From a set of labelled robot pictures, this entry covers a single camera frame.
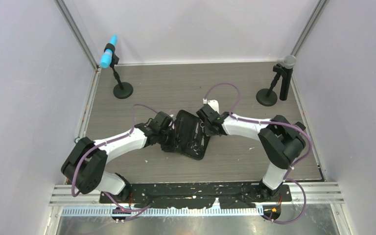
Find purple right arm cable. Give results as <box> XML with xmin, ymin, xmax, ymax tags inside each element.
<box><xmin>203</xmin><ymin>83</ymin><xmax>313</xmax><ymax>226</ymax></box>

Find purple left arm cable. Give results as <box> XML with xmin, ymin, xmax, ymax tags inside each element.
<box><xmin>70</xmin><ymin>103</ymin><xmax>163</xmax><ymax>222</ymax></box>

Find blue microphone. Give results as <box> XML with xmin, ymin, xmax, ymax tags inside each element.
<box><xmin>100</xmin><ymin>35</ymin><xmax>119</xmax><ymax>68</ymax></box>

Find black right microphone stand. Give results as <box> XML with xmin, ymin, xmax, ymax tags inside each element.
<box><xmin>256</xmin><ymin>64</ymin><xmax>286</xmax><ymax>107</ymax></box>

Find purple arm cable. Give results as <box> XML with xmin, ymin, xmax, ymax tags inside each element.
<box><xmin>70</xmin><ymin>103</ymin><xmax>163</xmax><ymax>222</ymax></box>
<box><xmin>203</xmin><ymin>83</ymin><xmax>313</xmax><ymax>226</ymax></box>

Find black zip tool case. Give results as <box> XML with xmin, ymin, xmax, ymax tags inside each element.
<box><xmin>174</xmin><ymin>110</ymin><xmax>210</xmax><ymax>161</ymax></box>

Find aluminium frame rail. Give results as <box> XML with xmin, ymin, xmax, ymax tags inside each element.
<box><xmin>49</xmin><ymin>182</ymin><xmax>344</xmax><ymax>217</ymax></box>

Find black left microphone stand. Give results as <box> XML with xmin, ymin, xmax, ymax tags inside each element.
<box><xmin>110</xmin><ymin>55</ymin><xmax>134</xmax><ymax>99</ymax></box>

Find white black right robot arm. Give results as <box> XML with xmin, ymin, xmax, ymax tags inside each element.
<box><xmin>196</xmin><ymin>104</ymin><xmax>306</xmax><ymax>201</ymax></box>

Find silver thinning scissors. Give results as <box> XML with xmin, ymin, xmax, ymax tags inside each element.
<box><xmin>191</xmin><ymin>138</ymin><xmax>206</xmax><ymax>156</ymax></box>

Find black microphone stand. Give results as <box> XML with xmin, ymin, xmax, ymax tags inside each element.
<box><xmin>256</xmin><ymin>64</ymin><xmax>286</xmax><ymax>107</ymax></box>
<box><xmin>110</xmin><ymin>55</ymin><xmax>134</xmax><ymax>99</ymax></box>

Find black mounting base plate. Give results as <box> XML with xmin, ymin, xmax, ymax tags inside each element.
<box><xmin>99</xmin><ymin>182</ymin><xmax>292</xmax><ymax>209</ymax></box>

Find black silver microphone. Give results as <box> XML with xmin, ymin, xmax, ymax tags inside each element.
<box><xmin>280</xmin><ymin>55</ymin><xmax>296</xmax><ymax>101</ymax></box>

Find silver hair scissors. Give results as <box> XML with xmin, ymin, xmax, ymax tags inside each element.
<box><xmin>194</xmin><ymin>120</ymin><xmax>205</xmax><ymax>140</ymax></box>

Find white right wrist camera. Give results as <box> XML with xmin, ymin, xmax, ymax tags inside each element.
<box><xmin>203</xmin><ymin>98</ymin><xmax>220</xmax><ymax>113</ymax></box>

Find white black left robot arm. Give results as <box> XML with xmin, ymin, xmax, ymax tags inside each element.
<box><xmin>61</xmin><ymin>112</ymin><xmax>174</xmax><ymax>203</ymax></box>

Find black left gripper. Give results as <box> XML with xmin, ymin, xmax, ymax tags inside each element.
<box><xmin>157</xmin><ymin>127</ymin><xmax>182</xmax><ymax>154</ymax></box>

